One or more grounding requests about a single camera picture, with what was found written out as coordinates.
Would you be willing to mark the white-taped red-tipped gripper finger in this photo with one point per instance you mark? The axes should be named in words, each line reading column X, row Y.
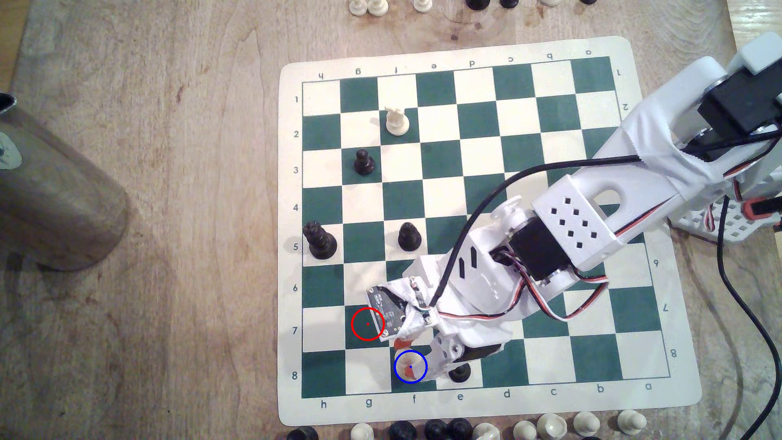
column 449, row 348
column 415, row 335

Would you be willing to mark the white pawn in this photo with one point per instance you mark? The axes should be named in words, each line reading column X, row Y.
column 416, row 365

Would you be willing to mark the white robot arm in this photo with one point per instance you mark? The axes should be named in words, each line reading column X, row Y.
column 574, row 226

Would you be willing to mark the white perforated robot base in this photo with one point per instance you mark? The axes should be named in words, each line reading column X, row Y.
column 727, row 227

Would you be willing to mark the tall black chess piece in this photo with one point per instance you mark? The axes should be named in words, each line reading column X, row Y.
column 322, row 243

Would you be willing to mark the green and white chess mat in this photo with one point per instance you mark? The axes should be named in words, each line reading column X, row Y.
column 550, row 122

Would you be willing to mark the white knight chess piece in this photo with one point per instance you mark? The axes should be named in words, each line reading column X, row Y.
column 397, row 122

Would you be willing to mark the small black pawn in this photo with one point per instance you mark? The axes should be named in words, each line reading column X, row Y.
column 460, row 373
column 365, row 163

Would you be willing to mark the white cloth tape wrap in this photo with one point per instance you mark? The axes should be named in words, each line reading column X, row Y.
column 647, row 146

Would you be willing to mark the orange and black clamp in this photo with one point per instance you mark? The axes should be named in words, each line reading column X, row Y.
column 760, row 208

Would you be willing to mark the brown cylindrical post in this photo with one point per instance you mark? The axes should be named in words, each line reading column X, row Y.
column 55, row 195

